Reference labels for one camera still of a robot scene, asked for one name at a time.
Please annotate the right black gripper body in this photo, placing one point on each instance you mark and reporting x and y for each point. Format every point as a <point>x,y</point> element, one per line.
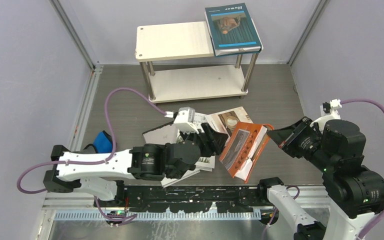
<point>306,142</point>

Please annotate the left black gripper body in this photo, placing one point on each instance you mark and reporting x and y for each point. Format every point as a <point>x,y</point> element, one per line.
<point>198,139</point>

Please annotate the orange book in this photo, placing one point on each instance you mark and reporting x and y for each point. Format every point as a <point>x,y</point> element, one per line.
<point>244,148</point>

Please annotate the teal Humor book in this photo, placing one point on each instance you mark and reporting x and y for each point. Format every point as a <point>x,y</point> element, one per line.
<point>232,30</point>

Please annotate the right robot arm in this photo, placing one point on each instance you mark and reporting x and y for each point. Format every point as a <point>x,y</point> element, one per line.
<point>356,193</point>

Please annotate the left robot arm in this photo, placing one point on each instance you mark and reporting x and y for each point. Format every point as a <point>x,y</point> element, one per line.
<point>88,172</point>

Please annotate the white coffee cover book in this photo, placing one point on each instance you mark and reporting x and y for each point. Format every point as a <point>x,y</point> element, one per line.
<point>226,121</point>

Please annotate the white palm leaf book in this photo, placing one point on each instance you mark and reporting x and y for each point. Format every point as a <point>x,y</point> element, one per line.
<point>203,163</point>

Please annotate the grey white notebook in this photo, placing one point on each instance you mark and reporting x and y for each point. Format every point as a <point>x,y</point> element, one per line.
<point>167,133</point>

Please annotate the blue grey cloth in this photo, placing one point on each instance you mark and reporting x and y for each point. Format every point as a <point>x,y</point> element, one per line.
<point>103,143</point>

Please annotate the white two-tier shelf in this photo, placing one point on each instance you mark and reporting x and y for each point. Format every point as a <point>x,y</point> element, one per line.
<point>187,40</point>

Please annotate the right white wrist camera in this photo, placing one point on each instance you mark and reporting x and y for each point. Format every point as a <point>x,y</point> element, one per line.
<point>329,111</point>

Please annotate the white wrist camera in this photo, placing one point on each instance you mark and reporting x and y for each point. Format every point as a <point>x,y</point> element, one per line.
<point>183,119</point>
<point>329,111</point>

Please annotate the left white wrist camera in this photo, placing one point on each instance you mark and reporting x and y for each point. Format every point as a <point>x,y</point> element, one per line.
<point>183,119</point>

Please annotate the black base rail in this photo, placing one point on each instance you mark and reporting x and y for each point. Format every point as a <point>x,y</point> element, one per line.
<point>189,199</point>

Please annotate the white slotted cable duct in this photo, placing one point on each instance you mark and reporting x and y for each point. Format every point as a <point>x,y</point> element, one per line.
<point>94,215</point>

